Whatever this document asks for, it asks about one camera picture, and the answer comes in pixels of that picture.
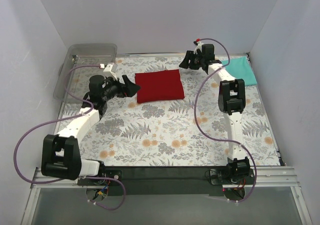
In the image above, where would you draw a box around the red t shirt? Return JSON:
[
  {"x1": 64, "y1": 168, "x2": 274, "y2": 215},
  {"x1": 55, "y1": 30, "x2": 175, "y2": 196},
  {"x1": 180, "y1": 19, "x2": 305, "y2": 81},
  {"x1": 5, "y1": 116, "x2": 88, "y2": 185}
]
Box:
[{"x1": 135, "y1": 69, "x2": 185, "y2": 104}]

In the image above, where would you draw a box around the clear plastic bin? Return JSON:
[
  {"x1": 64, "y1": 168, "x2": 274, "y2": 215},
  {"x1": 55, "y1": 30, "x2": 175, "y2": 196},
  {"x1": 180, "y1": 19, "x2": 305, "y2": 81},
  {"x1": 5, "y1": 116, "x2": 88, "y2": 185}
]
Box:
[{"x1": 53, "y1": 43, "x2": 117, "y2": 104}]

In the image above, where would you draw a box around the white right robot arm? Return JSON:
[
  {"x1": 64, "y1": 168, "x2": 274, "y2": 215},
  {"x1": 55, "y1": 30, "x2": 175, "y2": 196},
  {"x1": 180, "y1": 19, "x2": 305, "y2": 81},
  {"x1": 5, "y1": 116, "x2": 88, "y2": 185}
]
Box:
[{"x1": 179, "y1": 39, "x2": 251, "y2": 185}]

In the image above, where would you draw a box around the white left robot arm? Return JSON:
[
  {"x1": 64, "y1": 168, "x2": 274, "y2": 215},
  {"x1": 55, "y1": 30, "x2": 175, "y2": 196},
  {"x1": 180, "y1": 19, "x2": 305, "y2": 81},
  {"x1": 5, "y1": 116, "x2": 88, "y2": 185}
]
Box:
[{"x1": 41, "y1": 75, "x2": 140, "y2": 185}]

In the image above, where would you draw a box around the folded teal t shirt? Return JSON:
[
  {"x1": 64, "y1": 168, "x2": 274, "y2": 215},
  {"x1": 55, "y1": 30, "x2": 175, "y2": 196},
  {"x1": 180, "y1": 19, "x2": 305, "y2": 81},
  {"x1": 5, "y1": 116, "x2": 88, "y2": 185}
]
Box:
[{"x1": 225, "y1": 56, "x2": 257, "y2": 86}]

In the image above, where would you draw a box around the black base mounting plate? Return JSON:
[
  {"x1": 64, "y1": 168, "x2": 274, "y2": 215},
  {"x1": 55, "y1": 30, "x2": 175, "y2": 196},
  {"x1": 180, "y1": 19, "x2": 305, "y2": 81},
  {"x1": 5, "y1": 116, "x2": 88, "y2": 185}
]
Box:
[{"x1": 77, "y1": 166, "x2": 257, "y2": 197}]

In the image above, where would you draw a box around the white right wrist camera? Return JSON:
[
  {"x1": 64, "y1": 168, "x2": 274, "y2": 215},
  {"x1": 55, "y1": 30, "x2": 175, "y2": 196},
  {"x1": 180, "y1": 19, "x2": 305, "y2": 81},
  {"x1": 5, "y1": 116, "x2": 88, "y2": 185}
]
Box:
[{"x1": 193, "y1": 38, "x2": 203, "y2": 55}]

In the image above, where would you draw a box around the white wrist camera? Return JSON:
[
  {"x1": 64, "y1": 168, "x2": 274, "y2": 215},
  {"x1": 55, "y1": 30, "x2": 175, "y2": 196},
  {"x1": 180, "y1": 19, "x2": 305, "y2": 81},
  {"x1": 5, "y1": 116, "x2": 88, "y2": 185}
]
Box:
[
  {"x1": 99, "y1": 62, "x2": 118, "y2": 81},
  {"x1": 193, "y1": 38, "x2": 203, "y2": 55}
]

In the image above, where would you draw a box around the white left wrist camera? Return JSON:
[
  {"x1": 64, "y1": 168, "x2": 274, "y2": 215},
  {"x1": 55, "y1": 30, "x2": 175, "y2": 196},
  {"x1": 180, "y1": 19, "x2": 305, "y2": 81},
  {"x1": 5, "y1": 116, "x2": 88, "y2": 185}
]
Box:
[{"x1": 99, "y1": 62, "x2": 118, "y2": 81}]

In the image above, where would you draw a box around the aluminium frame rail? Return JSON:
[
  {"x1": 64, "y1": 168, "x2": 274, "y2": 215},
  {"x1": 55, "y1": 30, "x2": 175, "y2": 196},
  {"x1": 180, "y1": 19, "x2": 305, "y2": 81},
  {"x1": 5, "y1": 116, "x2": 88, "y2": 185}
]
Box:
[{"x1": 31, "y1": 166, "x2": 301, "y2": 188}]

